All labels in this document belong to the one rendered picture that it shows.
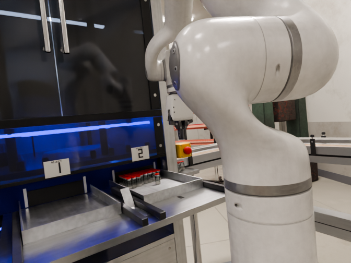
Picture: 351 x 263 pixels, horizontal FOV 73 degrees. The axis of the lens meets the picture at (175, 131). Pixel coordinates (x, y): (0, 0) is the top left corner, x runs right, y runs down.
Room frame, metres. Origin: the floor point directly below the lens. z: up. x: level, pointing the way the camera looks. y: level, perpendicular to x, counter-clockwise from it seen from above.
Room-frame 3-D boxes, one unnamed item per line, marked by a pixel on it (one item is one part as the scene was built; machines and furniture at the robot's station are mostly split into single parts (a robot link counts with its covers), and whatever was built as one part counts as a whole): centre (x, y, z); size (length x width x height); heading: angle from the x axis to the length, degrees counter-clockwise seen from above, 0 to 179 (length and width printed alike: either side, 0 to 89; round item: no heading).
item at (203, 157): (1.50, -0.18, 0.92); 0.69 x 0.15 x 0.16; 125
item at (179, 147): (1.22, -0.02, 1.00); 0.08 x 0.07 x 0.07; 35
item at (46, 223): (0.79, 0.40, 0.90); 0.34 x 0.26 x 0.04; 35
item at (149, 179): (1.06, 0.17, 0.90); 0.18 x 0.02 x 0.05; 125
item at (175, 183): (0.99, 0.12, 0.90); 0.34 x 0.26 x 0.04; 35
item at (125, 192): (0.74, 0.15, 0.91); 0.14 x 0.03 x 0.06; 35
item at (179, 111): (0.90, -0.02, 1.20); 0.10 x 0.07 x 0.11; 125
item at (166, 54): (0.90, -0.02, 1.35); 0.09 x 0.08 x 0.13; 100
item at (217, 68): (0.34, -0.09, 1.16); 0.19 x 0.12 x 0.24; 100
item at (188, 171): (1.27, -0.01, 0.87); 0.14 x 0.13 x 0.02; 35
